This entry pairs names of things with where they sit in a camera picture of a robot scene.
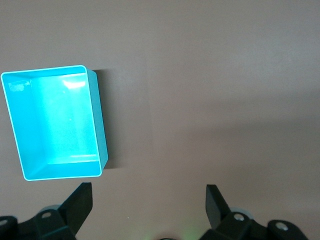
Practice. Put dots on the teal plastic bin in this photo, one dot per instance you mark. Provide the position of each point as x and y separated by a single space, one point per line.
57 120

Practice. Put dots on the brown table mat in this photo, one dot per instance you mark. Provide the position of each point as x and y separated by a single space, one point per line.
200 100

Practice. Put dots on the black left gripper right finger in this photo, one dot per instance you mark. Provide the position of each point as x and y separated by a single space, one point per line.
217 212

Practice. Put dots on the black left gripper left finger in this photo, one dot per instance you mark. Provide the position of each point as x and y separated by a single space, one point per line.
75 212

